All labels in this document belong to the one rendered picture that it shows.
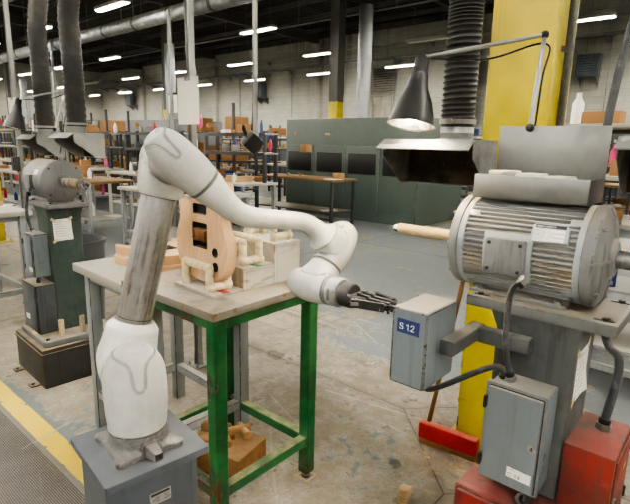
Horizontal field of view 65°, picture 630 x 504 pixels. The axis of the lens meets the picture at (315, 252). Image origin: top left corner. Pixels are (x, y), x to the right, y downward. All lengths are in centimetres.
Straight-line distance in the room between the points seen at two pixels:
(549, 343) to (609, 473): 33
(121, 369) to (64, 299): 224
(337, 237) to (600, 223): 72
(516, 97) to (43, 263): 282
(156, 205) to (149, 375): 47
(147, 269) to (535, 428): 110
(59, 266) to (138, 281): 204
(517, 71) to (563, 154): 97
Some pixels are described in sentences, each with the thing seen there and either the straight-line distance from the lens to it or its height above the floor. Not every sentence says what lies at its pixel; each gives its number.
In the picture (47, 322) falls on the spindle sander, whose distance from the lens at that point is 357.
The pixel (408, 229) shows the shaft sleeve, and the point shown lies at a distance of 159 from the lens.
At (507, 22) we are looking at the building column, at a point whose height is 203.
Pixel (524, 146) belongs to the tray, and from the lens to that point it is 152.
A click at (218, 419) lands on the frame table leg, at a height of 52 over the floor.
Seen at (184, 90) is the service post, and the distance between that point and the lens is 333.
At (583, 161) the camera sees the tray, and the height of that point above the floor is 148.
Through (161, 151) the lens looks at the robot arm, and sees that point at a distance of 132.
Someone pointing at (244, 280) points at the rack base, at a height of 98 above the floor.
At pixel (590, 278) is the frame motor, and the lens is 131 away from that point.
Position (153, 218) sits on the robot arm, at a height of 129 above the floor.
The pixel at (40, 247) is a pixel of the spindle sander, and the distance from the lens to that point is 350.
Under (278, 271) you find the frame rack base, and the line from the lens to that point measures 210.
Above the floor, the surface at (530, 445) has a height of 80.
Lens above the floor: 150
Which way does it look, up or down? 12 degrees down
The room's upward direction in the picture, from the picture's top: 1 degrees clockwise
